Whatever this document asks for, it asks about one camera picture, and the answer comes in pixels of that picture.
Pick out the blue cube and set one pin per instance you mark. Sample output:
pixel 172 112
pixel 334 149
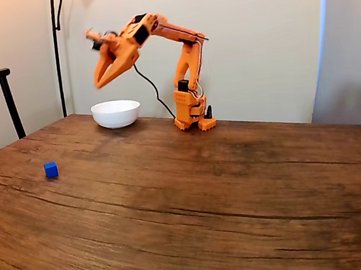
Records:
pixel 51 169

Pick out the white bowl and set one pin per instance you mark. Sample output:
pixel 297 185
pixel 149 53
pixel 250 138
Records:
pixel 116 114

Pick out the black floor lamp pole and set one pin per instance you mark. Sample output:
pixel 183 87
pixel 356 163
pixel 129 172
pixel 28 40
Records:
pixel 58 57

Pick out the light grey curtain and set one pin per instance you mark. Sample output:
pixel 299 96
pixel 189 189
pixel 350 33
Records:
pixel 349 41

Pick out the small gripper camera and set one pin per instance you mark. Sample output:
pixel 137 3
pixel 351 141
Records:
pixel 95 44

